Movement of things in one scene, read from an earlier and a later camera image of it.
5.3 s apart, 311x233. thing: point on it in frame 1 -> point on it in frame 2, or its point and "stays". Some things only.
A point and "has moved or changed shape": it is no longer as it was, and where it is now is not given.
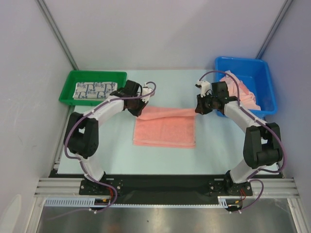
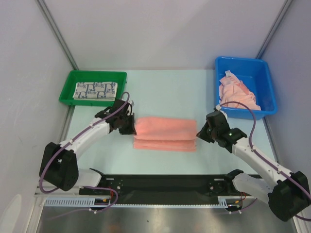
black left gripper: (138, 112) -> (131, 130)
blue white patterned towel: (98, 91) stays
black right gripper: (202, 105) -> (207, 130)
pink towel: (163, 126) has moved or changed shape
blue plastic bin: (255, 74) stays
